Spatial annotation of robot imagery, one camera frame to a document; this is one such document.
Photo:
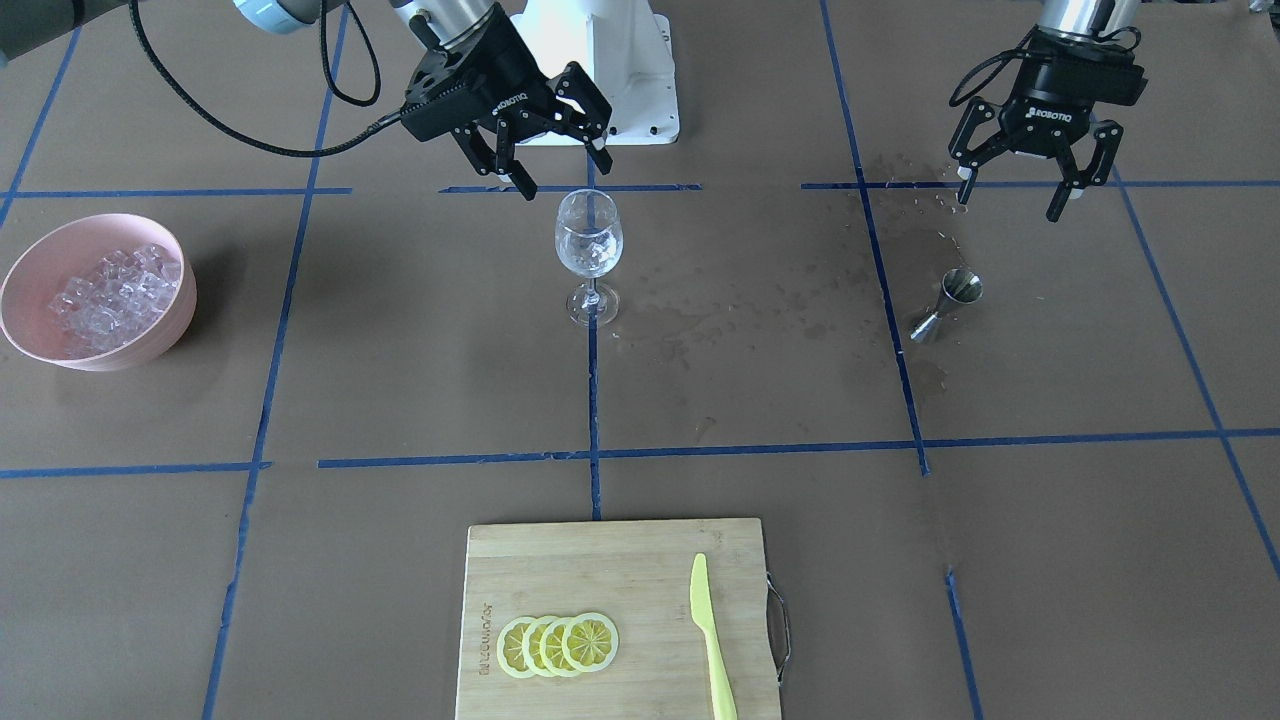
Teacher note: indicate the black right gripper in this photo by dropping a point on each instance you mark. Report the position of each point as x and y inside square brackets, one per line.
[503, 72]

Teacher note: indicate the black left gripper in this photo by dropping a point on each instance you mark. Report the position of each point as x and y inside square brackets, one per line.
[1040, 113]

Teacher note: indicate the clear ice cube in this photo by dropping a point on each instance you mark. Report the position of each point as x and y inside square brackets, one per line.
[595, 255]

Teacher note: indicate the steel double jigger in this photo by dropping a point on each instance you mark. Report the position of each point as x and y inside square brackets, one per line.
[959, 287]

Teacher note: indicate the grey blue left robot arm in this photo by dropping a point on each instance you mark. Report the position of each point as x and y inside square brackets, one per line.
[1097, 25]

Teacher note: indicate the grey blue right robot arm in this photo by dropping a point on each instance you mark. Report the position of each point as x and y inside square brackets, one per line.
[437, 25]

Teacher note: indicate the clear wine glass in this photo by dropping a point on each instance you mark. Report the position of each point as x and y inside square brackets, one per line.
[586, 214]

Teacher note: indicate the pile of clear ice cubes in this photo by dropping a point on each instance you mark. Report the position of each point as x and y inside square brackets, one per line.
[116, 301]

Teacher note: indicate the bamboo cutting board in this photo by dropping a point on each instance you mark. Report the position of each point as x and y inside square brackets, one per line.
[638, 574]

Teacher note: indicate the pink bowl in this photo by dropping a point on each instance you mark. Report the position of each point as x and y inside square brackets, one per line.
[72, 249]

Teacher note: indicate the lemon slice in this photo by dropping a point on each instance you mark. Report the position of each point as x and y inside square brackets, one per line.
[590, 642]
[511, 648]
[533, 641]
[551, 648]

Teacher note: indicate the yellow plastic knife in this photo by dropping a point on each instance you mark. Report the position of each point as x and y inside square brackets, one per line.
[722, 702]

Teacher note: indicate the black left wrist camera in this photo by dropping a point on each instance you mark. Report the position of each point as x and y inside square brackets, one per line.
[1077, 76]

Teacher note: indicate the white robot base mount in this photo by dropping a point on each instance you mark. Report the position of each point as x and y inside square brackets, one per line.
[625, 48]

